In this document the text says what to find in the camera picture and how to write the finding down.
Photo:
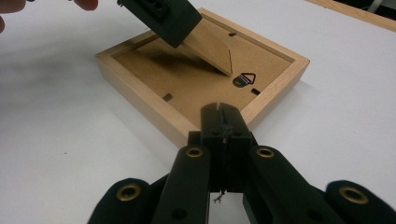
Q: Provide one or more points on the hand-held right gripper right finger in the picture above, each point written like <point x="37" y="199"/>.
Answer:
<point x="236" y="140"/>

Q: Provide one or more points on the grey metal bar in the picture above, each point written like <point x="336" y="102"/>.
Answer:
<point x="375" y="5"/>

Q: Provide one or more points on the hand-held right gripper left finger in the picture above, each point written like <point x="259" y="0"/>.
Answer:
<point x="213" y="140"/>

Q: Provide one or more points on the wooden picture frame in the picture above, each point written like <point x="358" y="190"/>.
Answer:
<point x="186" y="81"/>

